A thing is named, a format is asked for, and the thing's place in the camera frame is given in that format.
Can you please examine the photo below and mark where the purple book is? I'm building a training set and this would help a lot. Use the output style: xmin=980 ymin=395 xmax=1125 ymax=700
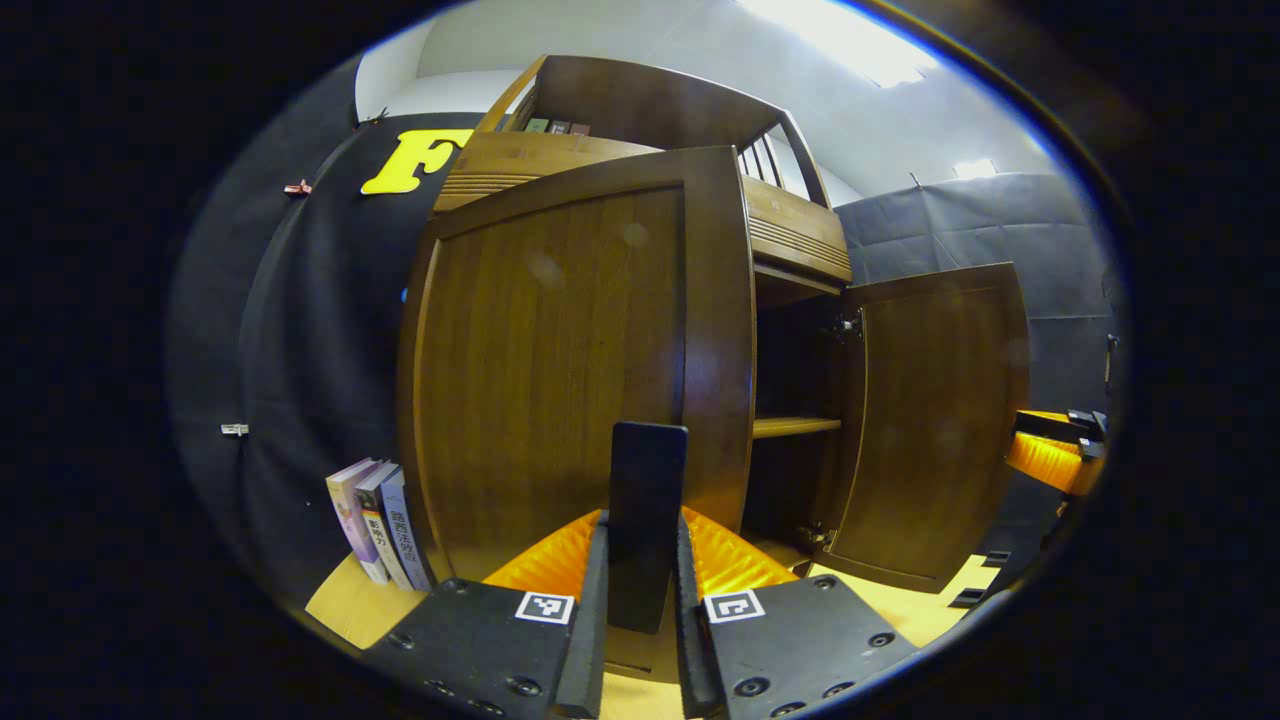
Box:
xmin=325 ymin=457 xmax=393 ymax=585

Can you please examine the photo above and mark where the wooden shoe cabinet door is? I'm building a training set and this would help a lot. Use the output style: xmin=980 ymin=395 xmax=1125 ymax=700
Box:
xmin=397 ymin=145 xmax=758 ymax=673
xmin=810 ymin=262 xmax=1031 ymax=595

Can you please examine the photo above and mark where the black backdrop cloth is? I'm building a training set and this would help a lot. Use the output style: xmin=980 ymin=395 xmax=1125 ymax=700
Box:
xmin=165 ymin=55 xmax=1111 ymax=611

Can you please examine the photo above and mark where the large ceiling light panel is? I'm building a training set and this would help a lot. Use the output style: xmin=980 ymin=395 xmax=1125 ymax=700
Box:
xmin=735 ymin=0 xmax=943 ymax=89

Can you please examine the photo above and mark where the black door handle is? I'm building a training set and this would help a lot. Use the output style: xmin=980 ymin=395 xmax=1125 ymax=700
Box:
xmin=607 ymin=421 xmax=689 ymax=634

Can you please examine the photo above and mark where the dark book with yellow print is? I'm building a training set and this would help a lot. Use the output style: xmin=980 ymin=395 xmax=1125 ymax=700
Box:
xmin=354 ymin=462 xmax=413 ymax=591

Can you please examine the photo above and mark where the blue-grey book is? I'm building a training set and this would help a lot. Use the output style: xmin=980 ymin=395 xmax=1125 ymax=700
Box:
xmin=379 ymin=467 xmax=434 ymax=593

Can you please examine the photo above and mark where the wooden double-door shoe cabinet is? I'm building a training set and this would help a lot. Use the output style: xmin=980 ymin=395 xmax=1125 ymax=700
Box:
xmin=397 ymin=54 xmax=1031 ymax=681

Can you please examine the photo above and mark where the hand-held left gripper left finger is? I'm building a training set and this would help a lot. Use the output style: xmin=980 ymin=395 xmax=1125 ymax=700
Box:
xmin=362 ymin=510 xmax=609 ymax=720

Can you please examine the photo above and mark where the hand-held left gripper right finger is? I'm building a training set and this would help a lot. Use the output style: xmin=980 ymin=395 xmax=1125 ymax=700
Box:
xmin=675 ymin=508 xmax=921 ymax=720

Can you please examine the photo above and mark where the wooden inner shelf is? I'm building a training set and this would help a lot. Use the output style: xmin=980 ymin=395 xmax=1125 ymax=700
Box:
xmin=752 ymin=416 xmax=843 ymax=440

